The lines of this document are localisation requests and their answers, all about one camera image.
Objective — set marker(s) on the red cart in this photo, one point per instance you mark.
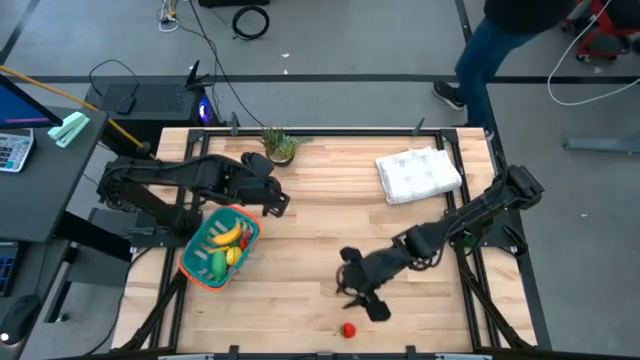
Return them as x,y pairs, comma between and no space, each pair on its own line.
590,47

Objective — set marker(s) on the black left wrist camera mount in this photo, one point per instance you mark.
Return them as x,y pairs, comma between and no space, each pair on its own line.
280,204

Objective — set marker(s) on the black computer tower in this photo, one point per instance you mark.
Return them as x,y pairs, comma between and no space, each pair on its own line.
155,100

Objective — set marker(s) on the small yellow toy banana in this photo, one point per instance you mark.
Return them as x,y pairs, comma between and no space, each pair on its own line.
217,249

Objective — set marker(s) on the grey desk calculator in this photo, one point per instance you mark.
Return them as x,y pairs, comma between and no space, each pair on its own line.
15,150

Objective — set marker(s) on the potted succulent plant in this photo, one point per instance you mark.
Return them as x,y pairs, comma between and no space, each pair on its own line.
280,147

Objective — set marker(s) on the yellow pole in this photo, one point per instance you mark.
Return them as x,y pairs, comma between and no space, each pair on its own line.
30,80

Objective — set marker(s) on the large yellow toy banana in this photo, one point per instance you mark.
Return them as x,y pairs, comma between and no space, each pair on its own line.
227,235

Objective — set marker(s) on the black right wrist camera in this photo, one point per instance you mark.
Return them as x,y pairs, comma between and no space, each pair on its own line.
351,255

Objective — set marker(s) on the red toy strawberry green leaf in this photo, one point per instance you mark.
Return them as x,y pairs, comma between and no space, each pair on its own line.
349,330

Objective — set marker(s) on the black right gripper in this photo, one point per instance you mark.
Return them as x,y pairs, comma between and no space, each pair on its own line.
375,272

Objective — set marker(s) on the red toy fruit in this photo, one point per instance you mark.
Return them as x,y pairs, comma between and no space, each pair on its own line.
245,240

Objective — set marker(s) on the black side desk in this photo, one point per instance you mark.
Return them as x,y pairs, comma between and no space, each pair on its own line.
45,200

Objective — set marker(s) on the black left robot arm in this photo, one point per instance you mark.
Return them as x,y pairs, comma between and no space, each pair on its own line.
165,172

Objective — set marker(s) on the blue screen monitor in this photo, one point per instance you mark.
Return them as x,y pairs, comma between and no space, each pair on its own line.
20,107

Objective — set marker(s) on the mint green stapler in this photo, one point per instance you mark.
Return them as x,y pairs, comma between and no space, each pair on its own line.
70,127

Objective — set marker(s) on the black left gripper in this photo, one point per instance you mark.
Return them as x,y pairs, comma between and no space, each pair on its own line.
250,190

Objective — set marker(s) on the green toy cucumber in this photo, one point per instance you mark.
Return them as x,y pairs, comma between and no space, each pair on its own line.
219,267

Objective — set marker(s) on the black keyboard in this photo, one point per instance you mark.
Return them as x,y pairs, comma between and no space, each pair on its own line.
6,270

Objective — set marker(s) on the white folded towel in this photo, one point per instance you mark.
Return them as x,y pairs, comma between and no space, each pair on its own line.
417,175

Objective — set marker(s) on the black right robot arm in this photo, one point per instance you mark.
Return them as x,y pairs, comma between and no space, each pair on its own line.
480,205

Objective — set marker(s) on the black computer mouse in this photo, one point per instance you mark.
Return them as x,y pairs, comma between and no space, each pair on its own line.
20,317

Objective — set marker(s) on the black computer antennas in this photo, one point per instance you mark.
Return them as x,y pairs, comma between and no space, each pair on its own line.
194,75

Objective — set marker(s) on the black floor box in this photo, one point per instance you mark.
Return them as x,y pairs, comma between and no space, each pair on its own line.
232,2

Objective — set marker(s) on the teal basket orange rim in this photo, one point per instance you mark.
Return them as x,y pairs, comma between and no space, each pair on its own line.
197,260

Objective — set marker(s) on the yellow toy lemon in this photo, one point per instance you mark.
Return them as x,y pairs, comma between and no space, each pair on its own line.
234,256

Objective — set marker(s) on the person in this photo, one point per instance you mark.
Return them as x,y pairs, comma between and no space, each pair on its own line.
480,55

